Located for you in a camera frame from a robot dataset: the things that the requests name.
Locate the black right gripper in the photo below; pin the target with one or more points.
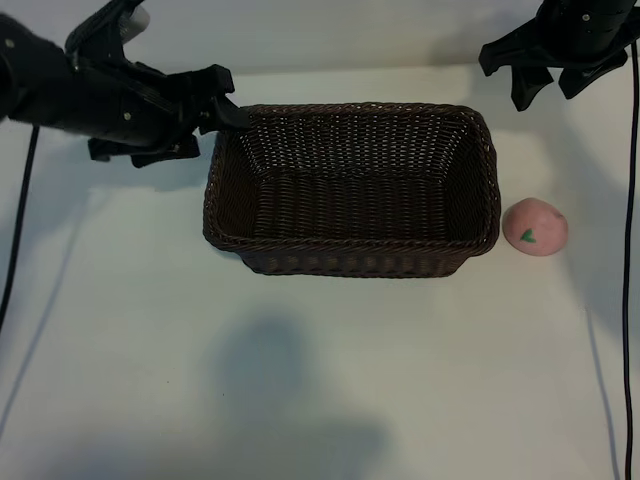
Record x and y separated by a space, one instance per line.
580 32

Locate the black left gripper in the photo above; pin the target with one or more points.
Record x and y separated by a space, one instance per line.
130 110

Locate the pink peach with green leaf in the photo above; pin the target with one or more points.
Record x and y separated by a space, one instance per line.
540 222

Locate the dark brown wicker basket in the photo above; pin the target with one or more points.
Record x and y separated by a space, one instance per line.
350 210

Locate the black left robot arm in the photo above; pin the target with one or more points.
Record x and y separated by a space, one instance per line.
30 75

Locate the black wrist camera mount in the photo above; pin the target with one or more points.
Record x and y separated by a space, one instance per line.
100 30

